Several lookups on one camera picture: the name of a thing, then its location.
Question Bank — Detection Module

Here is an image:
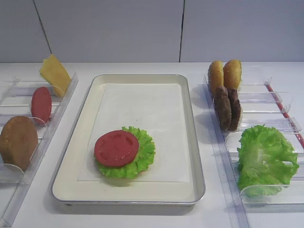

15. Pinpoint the yellow cheese slice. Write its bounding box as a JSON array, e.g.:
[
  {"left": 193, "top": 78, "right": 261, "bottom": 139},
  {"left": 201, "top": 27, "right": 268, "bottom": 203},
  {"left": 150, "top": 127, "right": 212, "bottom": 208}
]
[{"left": 39, "top": 54, "right": 71, "bottom": 97}]

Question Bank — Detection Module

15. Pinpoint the right brown meat patty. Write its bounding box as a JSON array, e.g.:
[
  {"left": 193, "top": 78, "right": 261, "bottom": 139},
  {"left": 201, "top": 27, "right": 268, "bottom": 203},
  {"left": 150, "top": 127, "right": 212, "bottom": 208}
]
[{"left": 228, "top": 88, "right": 241, "bottom": 131}]

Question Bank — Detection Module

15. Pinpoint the red tomato slice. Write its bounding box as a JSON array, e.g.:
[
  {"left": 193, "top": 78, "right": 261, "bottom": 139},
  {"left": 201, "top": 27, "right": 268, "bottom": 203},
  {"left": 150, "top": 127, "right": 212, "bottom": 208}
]
[
  {"left": 31, "top": 87, "right": 52, "bottom": 125},
  {"left": 94, "top": 130, "right": 139, "bottom": 167}
]

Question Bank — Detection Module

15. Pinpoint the green lettuce leaf on tray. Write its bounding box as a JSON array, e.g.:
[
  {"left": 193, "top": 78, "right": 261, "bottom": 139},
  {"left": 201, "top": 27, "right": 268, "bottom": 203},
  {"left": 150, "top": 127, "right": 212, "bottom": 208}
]
[{"left": 94, "top": 126, "right": 155, "bottom": 179}]

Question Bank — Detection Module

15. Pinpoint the white paper liner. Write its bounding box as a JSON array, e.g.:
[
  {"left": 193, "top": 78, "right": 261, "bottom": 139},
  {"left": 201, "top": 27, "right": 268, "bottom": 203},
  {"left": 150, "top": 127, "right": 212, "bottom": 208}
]
[{"left": 78, "top": 84, "right": 190, "bottom": 182}]

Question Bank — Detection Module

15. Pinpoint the brown meat patty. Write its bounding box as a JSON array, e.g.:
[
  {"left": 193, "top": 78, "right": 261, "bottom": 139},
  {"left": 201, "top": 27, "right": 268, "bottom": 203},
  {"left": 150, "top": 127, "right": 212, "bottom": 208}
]
[
  {"left": 228, "top": 88, "right": 241, "bottom": 131},
  {"left": 214, "top": 86, "right": 231, "bottom": 131}
]

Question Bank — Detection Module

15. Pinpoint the left brown meat patty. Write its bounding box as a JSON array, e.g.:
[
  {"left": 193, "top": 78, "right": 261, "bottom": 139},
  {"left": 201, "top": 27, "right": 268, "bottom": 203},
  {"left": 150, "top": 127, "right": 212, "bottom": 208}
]
[{"left": 214, "top": 86, "right": 231, "bottom": 131}]

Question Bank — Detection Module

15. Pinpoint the left clear acrylic rack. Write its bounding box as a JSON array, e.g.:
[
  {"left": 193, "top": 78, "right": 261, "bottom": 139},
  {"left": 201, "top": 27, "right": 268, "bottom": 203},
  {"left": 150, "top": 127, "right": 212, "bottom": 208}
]
[{"left": 0, "top": 75, "right": 78, "bottom": 228}]

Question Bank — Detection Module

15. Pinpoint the left burger bun half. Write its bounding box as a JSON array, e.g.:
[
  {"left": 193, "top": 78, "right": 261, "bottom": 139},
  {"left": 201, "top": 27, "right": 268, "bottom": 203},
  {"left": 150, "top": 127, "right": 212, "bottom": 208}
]
[{"left": 208, "top": 61, "right": 224, "bottom": 94}]

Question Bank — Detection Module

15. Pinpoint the brown fried chicken patty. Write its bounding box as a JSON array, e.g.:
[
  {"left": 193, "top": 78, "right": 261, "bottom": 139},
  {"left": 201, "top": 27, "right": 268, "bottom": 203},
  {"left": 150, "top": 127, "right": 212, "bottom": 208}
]
[{"left": 0, "top": 116, "right": 38, "bottom": 171}]

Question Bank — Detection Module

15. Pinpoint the right clear acrylic rack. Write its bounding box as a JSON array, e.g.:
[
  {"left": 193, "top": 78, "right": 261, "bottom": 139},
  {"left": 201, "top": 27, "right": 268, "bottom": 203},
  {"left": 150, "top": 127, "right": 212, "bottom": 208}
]
[{"left": 203, "top": 73, "right": 304, "bottom": 228}]

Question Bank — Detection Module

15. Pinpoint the green lettuce leaf in rack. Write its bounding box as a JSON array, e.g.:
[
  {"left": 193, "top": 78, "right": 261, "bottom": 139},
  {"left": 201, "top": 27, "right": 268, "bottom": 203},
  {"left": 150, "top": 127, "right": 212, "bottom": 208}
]
[{"left": 237, "top": 125, "right": 299, "bottom": 197}]

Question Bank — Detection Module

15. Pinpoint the clear acrylic rack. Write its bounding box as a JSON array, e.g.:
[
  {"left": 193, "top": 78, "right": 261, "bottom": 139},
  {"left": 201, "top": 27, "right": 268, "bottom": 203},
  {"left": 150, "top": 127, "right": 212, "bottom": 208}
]
[
  {"left": 0, "top": 75, "right": 78, "bottom": 228},
  {"left": 203, "top": 73, "right": 304, "bottom": 228}
]

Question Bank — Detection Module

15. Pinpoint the cream metal tray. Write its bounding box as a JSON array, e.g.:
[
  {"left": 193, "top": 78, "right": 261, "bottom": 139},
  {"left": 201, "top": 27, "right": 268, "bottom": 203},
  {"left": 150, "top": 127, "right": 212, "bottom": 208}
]
[{"left": 52, "top": 75, "right": 205, "bottom": 205}]

